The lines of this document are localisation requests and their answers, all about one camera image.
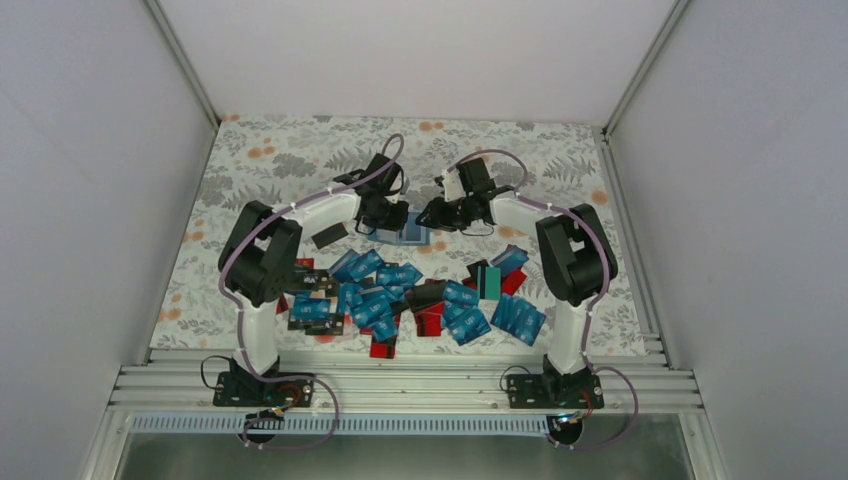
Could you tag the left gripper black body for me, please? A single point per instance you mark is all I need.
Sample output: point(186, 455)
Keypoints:
point(384, 218)

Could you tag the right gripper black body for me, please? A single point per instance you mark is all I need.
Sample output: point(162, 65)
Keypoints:
point(454, 218)

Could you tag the blue leather card holder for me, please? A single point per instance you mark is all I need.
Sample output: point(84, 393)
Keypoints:
point(411, 234)

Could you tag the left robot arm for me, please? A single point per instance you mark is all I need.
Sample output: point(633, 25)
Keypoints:
point(258, 259)

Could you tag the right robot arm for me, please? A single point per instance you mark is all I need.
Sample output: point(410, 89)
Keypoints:
point(577, 260)

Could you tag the teal black stripe card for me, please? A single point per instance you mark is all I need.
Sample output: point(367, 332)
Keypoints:
point(488, 282)

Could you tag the red card right side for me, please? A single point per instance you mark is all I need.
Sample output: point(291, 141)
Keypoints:
point(512, 282)

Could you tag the red card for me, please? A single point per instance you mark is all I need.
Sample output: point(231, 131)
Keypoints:
point(512, 282)
point(385, 349)

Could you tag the black visa card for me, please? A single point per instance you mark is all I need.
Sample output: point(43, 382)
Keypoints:
point(306, 280)

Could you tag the blue cards right stack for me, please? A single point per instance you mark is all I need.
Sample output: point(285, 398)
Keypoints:
point(519, 318)

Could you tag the red card front centre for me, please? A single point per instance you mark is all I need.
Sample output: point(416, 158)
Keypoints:
point(385, 349)

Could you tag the floral patterned table mat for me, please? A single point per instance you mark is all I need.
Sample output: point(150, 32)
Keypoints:
point(278, 159)

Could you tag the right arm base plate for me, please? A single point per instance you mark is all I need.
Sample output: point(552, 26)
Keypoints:
point(579, 390)

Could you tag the grey perforated cable duct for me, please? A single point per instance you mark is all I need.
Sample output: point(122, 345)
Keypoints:
point(346, 424)

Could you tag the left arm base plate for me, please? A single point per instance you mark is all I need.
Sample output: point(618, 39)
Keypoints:
point(243, 390)

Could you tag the aluminium rail frame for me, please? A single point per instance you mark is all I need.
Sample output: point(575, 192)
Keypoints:
point(409, 383)

